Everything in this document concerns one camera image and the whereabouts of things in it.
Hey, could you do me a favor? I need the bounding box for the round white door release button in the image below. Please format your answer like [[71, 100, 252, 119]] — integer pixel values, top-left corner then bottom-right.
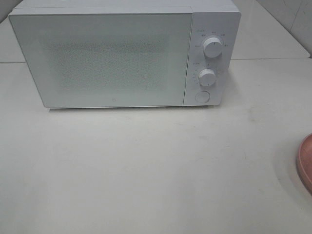
[[195, 91, 210, 103]]

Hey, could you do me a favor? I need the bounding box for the lower white timer knob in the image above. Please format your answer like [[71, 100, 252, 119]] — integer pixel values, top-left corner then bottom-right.
[[198, 69, 217, 87]]

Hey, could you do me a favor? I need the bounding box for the pink round plate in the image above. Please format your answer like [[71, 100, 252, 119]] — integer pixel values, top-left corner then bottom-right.
[[296, 134, 312, 193]]

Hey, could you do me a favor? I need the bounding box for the white microwave door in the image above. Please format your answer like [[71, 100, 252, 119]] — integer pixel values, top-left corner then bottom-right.
[[10, 14, 192, 108]]

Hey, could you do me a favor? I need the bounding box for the upper white power knob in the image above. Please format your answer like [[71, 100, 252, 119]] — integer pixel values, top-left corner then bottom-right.
[[203, 36, 223, 58]]

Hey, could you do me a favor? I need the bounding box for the white microwave oven body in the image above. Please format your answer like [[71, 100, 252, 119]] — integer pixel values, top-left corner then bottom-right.
[[8, 0, 241, 108]]

